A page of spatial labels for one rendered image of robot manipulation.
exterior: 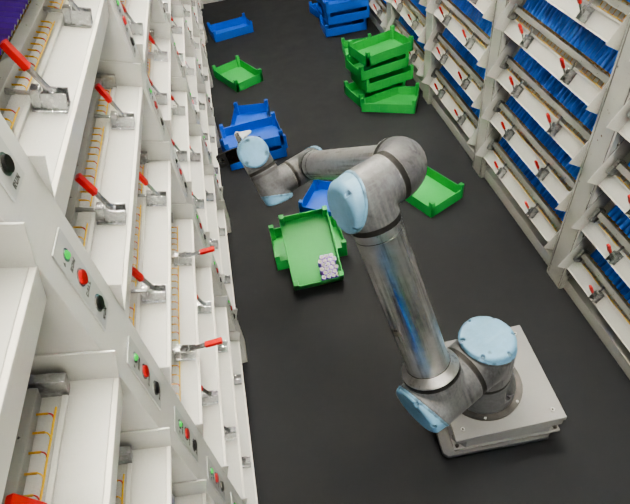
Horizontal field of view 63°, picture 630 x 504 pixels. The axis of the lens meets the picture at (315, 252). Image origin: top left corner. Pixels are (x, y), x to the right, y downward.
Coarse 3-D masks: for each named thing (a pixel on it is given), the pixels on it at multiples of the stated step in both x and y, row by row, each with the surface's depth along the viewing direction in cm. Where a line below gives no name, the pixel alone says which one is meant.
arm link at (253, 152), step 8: (248, 136) 152; (256, 136) 152; (240, 144) 150; (248, 144) 149; (256, 144) 149; (264, 144) 150; (240, 152) 149; (248, 152) 149; (256, 152) 150; (264, 152) 150; (240, 160) 151; (248, 160) 150; (256, 160) 150; (264, 160) 150; (272, 160) 154; (248, 168) 153; (256, 168) 152
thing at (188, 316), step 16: (176, 208) 130; (192, 208) 131; (176, 224) 131; (192, 224) 132; (176, 240) 127; (192, 240) 128; (192, 256) 124; (176, 272) 119; (192, 272) 120; (176, 288) 116; (192, 288) 116; (176, 304) 112; (192, 304) 113; (176, 320) 109; (192, 320) 110; (176, 336) 106; (192, 336) 107; (176, 368) 101; (192, 368) 102; (192, 384) 99; (192, 400) 97; (192, 416) 94
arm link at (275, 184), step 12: (264, 168) 152; (276, 168) 155; (288, 168) 156; (252, 180) 155; (264, 180) 153; (276, 180) 154; (288, 180) 155; (264, 192) 154; (276, 192) 154; (288, 192) 156; (276, 204) 156
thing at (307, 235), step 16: (320, 208) 209; (288, 224) 212; (304, 224) 212; (320, 224) 212; (288, 240) 210; (304, 240) 210; (320, 240) 210; (288, 256) 208; (304, 256) 208; (336, 256) 208; (304, 272) 207; (304, 288) 205
